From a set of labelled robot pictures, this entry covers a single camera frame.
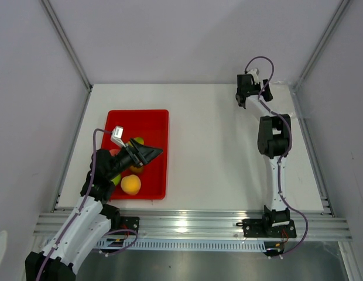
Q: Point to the left aluminium frame post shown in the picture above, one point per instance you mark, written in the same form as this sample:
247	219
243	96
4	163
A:
65	42

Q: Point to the aluminium front rail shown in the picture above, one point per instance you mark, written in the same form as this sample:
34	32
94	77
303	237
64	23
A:
221	225

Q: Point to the aluminium frame post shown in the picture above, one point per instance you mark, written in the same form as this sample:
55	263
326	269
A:
65	42
326	36

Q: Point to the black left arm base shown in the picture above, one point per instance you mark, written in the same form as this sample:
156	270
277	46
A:
129	224

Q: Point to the green apple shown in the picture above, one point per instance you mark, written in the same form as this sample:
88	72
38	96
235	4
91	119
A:
116	180

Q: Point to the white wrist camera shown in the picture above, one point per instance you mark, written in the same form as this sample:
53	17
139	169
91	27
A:
116	136
254	72

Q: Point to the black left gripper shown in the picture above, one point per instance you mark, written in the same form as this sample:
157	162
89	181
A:
140	154

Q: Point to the yellow green mango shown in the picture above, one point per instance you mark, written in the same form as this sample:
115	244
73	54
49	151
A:
135	142

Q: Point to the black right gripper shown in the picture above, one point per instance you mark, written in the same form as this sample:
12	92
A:
266	93

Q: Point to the white slotted cable duct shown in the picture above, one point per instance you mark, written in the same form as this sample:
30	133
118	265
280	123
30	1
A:
235	245

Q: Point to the orange fruit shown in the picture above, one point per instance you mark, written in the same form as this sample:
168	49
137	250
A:
131	185

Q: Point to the brown kiwi fruit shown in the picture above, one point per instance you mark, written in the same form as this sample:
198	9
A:
136	170

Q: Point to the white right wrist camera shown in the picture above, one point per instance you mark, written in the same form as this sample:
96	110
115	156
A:
254	72

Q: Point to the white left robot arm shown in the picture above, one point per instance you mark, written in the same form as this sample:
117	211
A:
91	218

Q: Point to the red plastic tray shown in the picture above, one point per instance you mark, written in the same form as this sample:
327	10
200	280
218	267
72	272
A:
153	126

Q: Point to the right aluminium frame post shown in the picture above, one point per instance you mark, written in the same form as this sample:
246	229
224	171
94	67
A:
326	36

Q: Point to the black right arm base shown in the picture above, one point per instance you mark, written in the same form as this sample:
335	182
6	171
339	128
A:
256	228

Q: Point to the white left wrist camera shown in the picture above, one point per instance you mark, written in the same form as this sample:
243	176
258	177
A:
116	136

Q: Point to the pink peach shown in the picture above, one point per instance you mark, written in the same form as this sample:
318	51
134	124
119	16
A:
114	152

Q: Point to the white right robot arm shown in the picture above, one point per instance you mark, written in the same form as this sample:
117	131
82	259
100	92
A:
273	142

